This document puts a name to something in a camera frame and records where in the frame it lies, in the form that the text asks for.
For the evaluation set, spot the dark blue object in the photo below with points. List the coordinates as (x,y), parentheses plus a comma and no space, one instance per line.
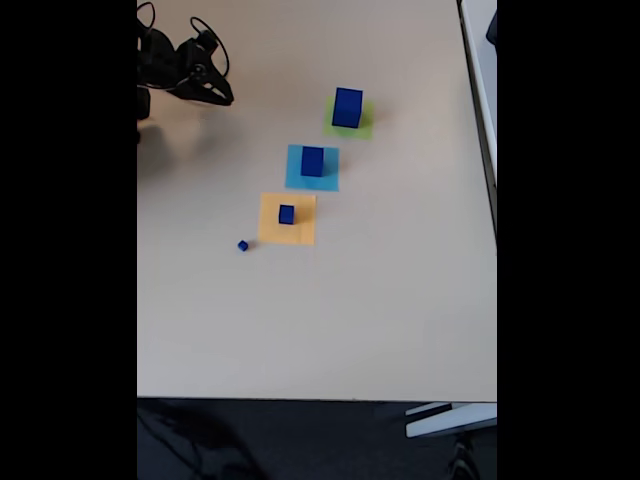
(492,27)

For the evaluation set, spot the tiny blue cube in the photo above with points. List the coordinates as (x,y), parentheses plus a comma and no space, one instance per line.
(243,245)

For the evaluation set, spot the large blue cube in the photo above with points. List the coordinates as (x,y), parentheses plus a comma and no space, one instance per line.
(347,107)

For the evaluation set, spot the orange paper square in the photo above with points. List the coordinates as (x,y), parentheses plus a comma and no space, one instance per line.
(270,230)

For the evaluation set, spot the green paper square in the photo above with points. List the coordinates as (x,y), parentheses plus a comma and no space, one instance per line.
(367,117)

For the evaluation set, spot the small blue cube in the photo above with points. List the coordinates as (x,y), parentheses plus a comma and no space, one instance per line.
(286,215)

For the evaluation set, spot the medium blue cube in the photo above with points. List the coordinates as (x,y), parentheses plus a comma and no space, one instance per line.
(312,161)

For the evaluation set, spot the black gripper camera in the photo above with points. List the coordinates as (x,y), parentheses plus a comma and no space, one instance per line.
(207,40)

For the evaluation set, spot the light blue paper square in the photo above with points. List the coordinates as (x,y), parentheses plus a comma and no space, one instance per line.
(295,175)

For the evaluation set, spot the white desk with dark edge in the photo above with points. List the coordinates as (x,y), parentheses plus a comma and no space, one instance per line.
(482,75)

